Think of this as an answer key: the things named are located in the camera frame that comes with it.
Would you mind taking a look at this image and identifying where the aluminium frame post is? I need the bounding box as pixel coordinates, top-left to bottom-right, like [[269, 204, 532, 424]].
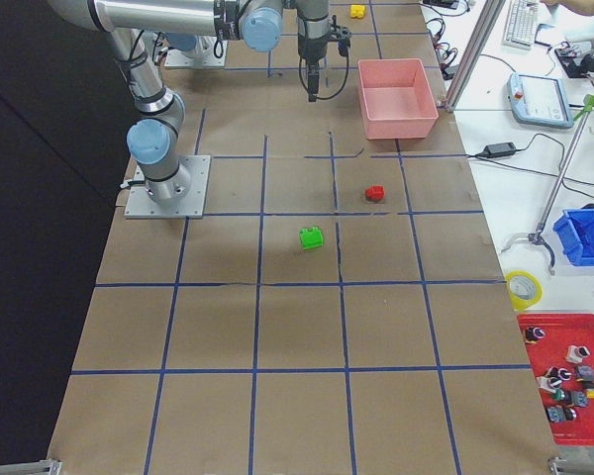
[[445, 0, 505, 112]]

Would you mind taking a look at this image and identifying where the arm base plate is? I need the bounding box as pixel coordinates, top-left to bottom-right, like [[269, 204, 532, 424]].
[[124, 155, 212, 219], [164, 44, 227, 69]]

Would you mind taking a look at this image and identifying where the blue storage bin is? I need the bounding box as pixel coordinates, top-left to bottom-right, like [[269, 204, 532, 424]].
[[553, 207, 594, 266]]

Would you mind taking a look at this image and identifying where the brown paper table cover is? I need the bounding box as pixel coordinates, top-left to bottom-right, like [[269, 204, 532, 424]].
[[49, 1, 555, 474]]

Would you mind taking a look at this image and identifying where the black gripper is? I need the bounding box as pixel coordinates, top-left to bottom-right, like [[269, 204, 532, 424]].
[[297, 18, 351, 102]]

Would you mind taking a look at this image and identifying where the green toy block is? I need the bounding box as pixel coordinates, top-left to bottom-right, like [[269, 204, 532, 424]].
[[299, 226, 324, 250]]

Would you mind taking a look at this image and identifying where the white keyboard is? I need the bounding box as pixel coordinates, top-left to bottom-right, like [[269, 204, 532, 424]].
[[502, 0, 539, 50]]

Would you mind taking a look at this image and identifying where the red toy block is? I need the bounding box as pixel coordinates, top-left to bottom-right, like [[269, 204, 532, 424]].
[[364, 185, 386, 203]]

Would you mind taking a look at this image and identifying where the teach pendant tablet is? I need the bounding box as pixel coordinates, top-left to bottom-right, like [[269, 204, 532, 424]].
[[507, 73, 574, 129]]

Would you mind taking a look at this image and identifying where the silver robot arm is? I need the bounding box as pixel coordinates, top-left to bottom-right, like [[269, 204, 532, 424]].
[[165, 33, 215, 58], [50, 1, 351, 205]]

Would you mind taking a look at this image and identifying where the yellow tape roll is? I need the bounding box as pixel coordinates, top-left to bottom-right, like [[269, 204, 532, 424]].
[[506, 270, 543, 311]]

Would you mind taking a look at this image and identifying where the yellow toy block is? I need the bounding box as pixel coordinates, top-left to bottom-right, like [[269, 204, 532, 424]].
[[349, 4, 366, 19]]

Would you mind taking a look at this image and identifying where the black power adapter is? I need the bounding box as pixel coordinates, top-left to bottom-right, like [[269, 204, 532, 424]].
[[482, 142, 517, 158]]

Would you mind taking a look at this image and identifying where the pink plastic box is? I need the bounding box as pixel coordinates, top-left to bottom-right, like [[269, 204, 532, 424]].
[[357, 58, 439, 140]]

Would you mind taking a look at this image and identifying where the reacher grabber tool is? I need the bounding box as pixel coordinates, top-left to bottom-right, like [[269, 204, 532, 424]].
[[500, 94, 594, 276]]

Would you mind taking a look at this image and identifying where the red plastic tray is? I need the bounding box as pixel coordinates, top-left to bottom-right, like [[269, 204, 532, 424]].
[[518, 313, 594, 445]]

